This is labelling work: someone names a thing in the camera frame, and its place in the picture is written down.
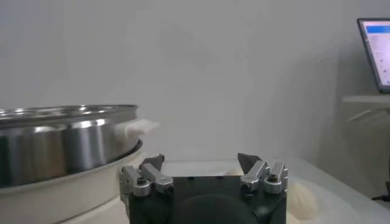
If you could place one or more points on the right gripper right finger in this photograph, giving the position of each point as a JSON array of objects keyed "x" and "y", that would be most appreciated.
[{"x": 257, "y": 172}]

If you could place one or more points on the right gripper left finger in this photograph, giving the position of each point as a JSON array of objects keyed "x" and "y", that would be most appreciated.
[{"x": 155, "y": 178}]

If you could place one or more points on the white steamed baozi bun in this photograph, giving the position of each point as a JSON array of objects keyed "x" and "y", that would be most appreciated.
[{"x": 303, "y": 198}]

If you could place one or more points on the white round plate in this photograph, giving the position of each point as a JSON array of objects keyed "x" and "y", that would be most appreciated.
[{"x": 324, "y": 214}]

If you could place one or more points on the white electric cooker pot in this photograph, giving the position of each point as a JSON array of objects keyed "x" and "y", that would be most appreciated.
[{"x": 45, "y": 201}]

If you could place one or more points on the laptop with lit screen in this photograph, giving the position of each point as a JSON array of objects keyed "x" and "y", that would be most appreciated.
[{"x": 379, "y": 54}]

